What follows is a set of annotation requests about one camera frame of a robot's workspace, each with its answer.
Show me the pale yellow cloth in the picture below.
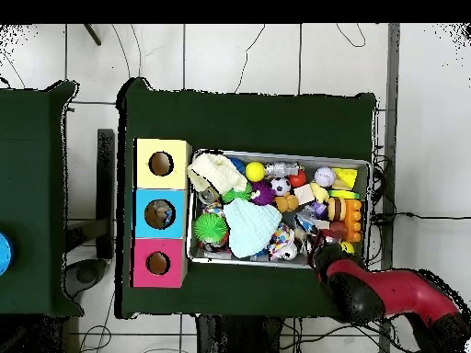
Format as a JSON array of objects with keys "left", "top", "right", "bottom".
[{"left": 187, "top": 150, "right": 249, "bottom": 196}]

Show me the mint green cloth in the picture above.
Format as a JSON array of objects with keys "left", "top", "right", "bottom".
[{"left": 222, "top": 198, "right": 284, "bottom": 260}]

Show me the green fuzzy toy with eyes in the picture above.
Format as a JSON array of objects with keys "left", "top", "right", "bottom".
[{"left": 193, "top": 211, "right": 230, "bottom": 246}]

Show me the crushed silver can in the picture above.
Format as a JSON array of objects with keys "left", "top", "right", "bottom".
[
  {"left": 297, "top": 227, "right": 319, "bottom": 250},
  {"left": 198, "top": 185, "right": 221, "bottom": 206}
]

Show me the clear mesh bin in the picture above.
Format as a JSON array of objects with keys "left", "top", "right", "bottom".
[{"left": 187, "top": 150, "right": 373, "bottom": 272}]

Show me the wooden box with three holes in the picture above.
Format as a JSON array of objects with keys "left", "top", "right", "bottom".
[{"left": 131, "top": 136, "right": 194, "bottom": 290}]

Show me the small green spiky toy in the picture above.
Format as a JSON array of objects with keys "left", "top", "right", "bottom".
[{"left": 222, "top": 183, "right": 255, "bottom": 206}]

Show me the purple fuzzy toy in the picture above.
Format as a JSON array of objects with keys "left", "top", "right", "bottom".
[{"left": 251, "top": 182, "right": 280, "bottom": 209}]

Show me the blue spiky ball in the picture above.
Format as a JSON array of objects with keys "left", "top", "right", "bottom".
[{"left": 226, "top": 155, "right": 247, "bottom": 176}]

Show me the small soccer ball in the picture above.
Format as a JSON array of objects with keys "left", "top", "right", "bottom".
[{"left": 270, "top": 176, "right": 292, "bottom": 198}]

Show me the orange plush toy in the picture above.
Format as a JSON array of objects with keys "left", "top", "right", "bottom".
[{"left": 275, "top": 193, "right": 301, "bottom": 215}]

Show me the silver robot toy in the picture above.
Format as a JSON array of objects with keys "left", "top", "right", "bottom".
[{"left": 264, "top": 161, "right": 302, "bottom": 179}]

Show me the white multicoloured printed packet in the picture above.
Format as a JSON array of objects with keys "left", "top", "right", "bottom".
[{"left": 268, "top": 223, "right": 297, "bottom": 255}]

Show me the small red ball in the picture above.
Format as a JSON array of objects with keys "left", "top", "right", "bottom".
[{"left": 288, "top": 170, "right": 308, "bottom": 190}]

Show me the small wooden block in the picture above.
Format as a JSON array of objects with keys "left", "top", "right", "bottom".
[{"left": 293, "top": 184, "right": 317, "bottom": 207}]

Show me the clear bottle with blue label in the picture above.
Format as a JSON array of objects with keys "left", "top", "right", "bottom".
[{"left": 288, "top": 211, "right": 314, "bottom": 231}]

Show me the yellow duck toy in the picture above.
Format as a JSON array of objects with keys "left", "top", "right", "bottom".
[{"left": 309, "top": 182, "right": 330, "bottom": 206}]

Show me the purple block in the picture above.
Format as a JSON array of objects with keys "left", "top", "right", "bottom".
[{"left": 307, "top": 202, "right": 329, "bottom": 219}]

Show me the white baseball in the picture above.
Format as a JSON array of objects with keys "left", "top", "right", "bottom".
[{"left": 314, "top": 165, "right": 337, "bottom": 188}]

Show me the brown toy football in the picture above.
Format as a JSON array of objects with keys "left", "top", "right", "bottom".
[{"left": 323, "top": 222, "right": 349, "bottom": 243}]

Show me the yellow toy banana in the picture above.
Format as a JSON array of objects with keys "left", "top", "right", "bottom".
[{"left": 328, "top": 189, "right": 362, "bottom": 200}]

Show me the orange spiky toy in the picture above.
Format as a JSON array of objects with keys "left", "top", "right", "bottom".
[{"left": 342, "top": 199, "right": 364, "bottom": 245}]

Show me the dark green side table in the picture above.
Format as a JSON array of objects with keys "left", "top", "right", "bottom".
[{"left": 0, "top": 79, "right": 84, "bottom": 319}]

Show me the blue round plate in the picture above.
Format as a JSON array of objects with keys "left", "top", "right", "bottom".
[{"left": 0, "top": 231, "right": 13, "bottom": 278}]

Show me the black floor cable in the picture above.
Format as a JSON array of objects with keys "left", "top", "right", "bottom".
[{"left": 370, "top": 150, "right": 471, "bottom": 225}]

